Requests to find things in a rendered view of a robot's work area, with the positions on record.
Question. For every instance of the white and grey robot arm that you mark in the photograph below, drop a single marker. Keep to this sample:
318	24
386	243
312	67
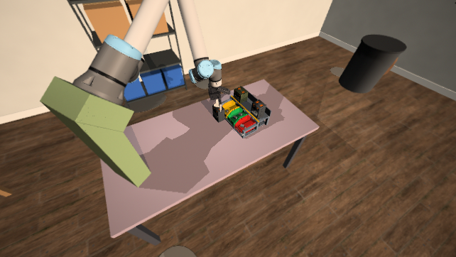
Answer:
117	59

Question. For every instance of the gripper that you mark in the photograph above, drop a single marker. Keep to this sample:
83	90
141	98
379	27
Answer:
214	94

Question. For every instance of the red open bin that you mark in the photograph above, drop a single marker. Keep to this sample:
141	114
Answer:
247	121

